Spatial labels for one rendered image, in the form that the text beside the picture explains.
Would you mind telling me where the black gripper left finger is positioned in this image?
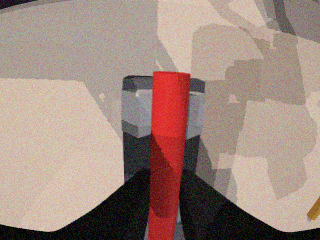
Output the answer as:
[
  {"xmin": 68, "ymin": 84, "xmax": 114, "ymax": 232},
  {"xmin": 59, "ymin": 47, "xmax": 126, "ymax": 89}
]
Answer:
[{"xmin": 0, "ymin": 168, "xmax": 151, "ymax": 240}]

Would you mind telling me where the red cylinder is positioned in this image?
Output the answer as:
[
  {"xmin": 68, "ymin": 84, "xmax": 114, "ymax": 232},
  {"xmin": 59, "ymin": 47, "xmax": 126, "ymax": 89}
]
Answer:
[{"xmin": 148, "ymin": 71, "xmax": 191, "ymax": 240}]

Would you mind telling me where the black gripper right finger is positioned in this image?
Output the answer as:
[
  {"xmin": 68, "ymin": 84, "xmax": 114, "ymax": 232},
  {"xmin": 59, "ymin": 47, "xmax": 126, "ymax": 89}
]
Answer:
[{"xmin": 179, "ymin": 169, "xmax": 320, "ymax": 240}]

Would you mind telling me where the brown rectangular bar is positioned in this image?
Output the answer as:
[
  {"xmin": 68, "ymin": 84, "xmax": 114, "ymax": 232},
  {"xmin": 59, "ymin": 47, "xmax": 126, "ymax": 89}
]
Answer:
[{"xmin": 307, "ymin": 196, "xmax": 320, "ymax": 220}]

